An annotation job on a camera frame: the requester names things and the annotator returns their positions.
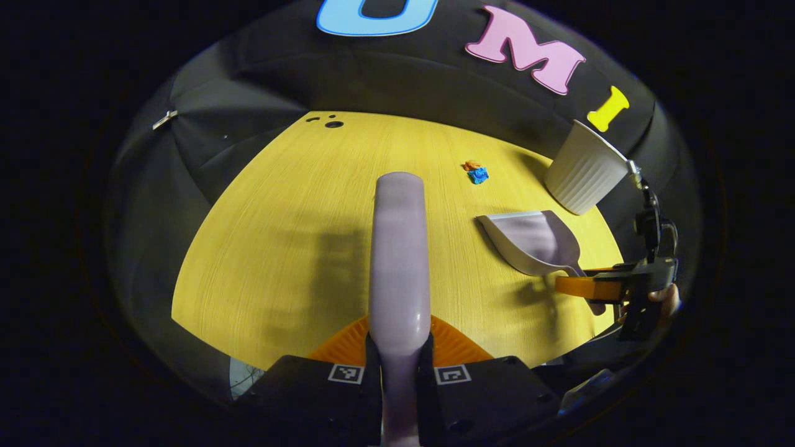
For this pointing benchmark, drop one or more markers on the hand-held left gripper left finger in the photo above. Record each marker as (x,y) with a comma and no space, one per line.
(310,397)

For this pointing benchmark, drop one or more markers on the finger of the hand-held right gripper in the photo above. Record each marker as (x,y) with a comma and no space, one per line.
(605,270)
(584,288)

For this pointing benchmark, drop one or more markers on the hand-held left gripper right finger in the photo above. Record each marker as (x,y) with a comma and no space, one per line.
(490,397)

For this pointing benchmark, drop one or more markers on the lilac plastic dustpan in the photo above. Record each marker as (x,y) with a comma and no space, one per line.
(534,242)

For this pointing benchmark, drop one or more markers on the white ribbed garbage bin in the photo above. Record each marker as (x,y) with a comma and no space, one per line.
(584,177)

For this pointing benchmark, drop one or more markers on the blue paper trash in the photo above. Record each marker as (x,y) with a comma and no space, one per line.
(479,176)

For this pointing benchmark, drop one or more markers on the orange paper trash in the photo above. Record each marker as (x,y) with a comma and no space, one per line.
(471,164)

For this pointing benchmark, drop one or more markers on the yellow wooden desktop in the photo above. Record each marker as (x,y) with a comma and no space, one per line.
(279,217)

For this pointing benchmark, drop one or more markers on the white metal clip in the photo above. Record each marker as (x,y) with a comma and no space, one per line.
(164,119)

